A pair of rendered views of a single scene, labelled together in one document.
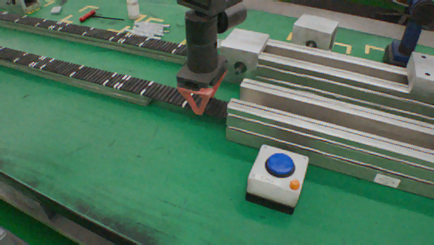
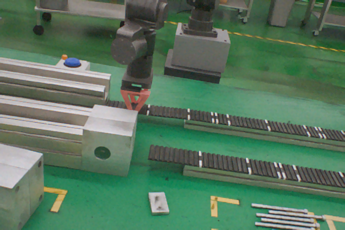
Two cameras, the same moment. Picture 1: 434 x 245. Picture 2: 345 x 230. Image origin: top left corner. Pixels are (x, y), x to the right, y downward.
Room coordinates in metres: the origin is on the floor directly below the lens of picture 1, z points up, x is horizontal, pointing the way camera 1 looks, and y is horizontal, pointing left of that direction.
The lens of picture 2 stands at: (1.30, -0.24, 1.24)
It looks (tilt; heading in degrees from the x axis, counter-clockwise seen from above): 28 degrees down; 155
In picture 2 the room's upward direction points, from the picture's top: 10 degrees clockwise
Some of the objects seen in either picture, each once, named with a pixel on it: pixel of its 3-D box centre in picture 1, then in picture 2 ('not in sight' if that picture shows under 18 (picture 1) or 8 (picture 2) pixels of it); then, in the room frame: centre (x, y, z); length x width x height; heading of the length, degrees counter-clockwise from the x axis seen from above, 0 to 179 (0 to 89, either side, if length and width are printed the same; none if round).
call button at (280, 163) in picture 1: (280, 164); (72, 63); (0.34, -0.11, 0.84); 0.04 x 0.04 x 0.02
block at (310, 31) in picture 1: (312, 40); (4, 181); (0.79, -0.27, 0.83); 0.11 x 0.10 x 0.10; 149
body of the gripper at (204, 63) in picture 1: (201, 56); (139, 66); (0.54, 0.02, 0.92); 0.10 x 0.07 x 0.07; 157
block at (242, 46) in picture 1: (242, 60); (111, 136); (0.68, -0.08, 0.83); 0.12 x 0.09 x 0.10; 157
